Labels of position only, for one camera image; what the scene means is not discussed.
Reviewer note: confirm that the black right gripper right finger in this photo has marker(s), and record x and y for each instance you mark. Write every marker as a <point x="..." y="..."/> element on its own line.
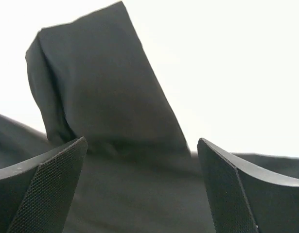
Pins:
<point x="250" y="193"/>

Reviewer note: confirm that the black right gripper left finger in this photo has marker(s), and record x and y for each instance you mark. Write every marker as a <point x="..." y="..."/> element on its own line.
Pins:
<point x="36" y="194"/>

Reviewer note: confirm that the black trousers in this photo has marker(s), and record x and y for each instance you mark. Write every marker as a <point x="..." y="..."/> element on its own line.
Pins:
<point x="91" y="78"/>

